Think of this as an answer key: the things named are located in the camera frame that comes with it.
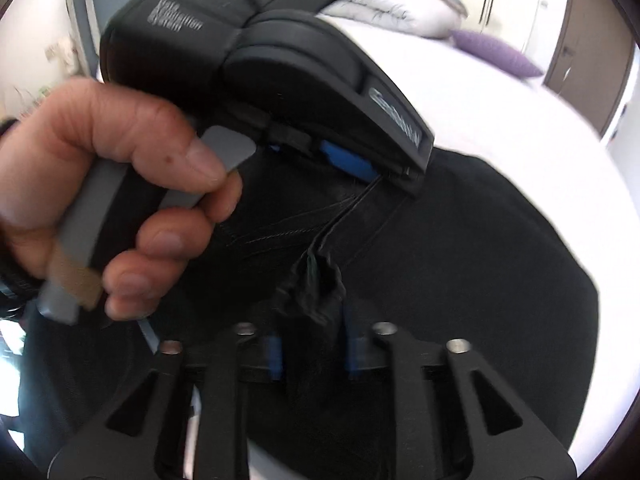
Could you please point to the bed with white sheet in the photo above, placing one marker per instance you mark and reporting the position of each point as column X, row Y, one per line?
column 500, row 120

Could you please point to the folded beige duvet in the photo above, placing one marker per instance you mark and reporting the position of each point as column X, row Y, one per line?
column 400, row 12

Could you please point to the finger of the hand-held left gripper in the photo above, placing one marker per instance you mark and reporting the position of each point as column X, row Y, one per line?
column 345, row 157
column 274, row 148

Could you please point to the white wardrobe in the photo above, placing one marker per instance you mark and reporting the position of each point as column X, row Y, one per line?
column 520, row 0

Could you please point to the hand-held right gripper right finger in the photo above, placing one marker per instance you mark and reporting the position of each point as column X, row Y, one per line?
column 356, row 357

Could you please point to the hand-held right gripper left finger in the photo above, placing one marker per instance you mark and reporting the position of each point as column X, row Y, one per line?
column 275, row 357

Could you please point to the black pants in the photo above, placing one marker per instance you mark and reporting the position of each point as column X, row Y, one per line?
column 475, row 260

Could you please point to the person's left hand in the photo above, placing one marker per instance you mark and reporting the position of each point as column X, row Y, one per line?
column 75, row 120

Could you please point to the purple pillow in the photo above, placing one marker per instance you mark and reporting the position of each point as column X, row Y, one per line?
column 495, row 52

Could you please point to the brown door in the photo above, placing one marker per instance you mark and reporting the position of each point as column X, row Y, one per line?
column 590, row 35

